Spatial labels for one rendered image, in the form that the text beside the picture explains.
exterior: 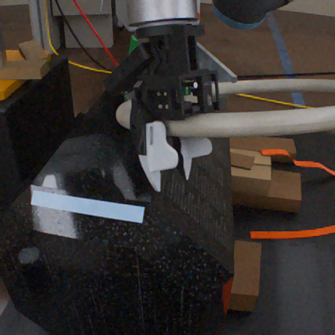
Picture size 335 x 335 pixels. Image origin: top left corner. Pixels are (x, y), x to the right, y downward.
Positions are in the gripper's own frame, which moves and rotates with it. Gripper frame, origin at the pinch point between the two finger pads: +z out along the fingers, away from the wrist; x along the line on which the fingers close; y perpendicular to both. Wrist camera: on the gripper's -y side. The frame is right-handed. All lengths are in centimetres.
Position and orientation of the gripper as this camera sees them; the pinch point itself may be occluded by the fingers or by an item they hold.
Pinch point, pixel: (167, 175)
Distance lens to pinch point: 57.6
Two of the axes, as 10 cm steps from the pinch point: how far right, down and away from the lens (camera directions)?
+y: 7.1, 1.3, -6.9
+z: 1.0, 9.6, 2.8
